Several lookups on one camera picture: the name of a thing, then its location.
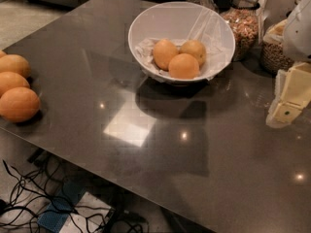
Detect black cables on floor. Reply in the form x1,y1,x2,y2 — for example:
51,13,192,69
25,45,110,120
0,149,150,233

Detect blue perforated box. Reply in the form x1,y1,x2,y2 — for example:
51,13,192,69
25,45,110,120
37,182,86,233

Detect glass jar of grains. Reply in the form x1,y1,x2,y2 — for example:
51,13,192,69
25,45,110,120
259,19,294,75

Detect white paper bowl liner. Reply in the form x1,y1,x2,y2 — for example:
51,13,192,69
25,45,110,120
134,8,232,83

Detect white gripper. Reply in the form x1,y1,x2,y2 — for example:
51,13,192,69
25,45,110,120
265,0,311,128

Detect white bowl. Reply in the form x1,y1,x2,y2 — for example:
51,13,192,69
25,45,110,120
127,1,236,83

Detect orange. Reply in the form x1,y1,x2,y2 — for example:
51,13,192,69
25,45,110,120
0,72,30,97
153,39,179,71
0,87,41,123
0,50,6,58
180,40,207,66
0,54,31,79
168,53,200,80

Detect glass jar of nuts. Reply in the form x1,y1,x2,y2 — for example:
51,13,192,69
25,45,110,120
221,2,259,61

